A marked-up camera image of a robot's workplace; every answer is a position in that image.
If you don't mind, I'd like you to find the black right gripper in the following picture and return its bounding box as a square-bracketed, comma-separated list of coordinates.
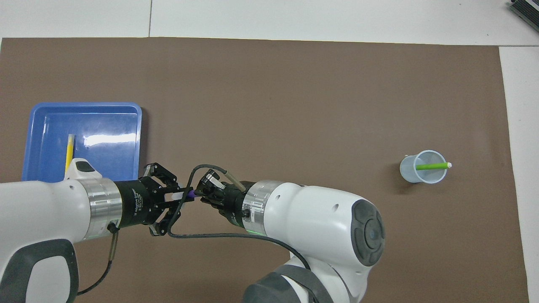
[199, 170, 253, 228]

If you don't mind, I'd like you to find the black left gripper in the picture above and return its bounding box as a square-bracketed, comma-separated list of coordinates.
[115, 163, 188, 236]

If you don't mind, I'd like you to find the purple pen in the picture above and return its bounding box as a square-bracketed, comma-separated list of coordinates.
[171, 190, 203, 201]

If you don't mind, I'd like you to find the yellow pen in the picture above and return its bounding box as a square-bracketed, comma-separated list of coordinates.
[65, 134, 75, 173]

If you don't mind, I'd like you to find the blue plastic tray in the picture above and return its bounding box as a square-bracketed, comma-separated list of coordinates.
[22, 102, 142, 183]

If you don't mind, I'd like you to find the brown table mat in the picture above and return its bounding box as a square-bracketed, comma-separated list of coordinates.
[0, 37, 530, 303]

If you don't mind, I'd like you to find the translucent plastic cup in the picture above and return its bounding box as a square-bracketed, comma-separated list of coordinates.
[400, 150, 448, 185]

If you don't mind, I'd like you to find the dark ridged device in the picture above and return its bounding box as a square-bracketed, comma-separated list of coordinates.
[507, 0, 539, 34]

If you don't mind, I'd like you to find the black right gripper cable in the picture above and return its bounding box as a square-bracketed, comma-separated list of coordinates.
[168, 164, 320, 303]

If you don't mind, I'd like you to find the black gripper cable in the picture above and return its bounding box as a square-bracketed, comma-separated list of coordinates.
[168, 164, 320, 303]
[77, 223, 119, 296]

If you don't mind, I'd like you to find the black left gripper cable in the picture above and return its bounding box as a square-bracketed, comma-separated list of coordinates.
[77, 223, 119, 296]

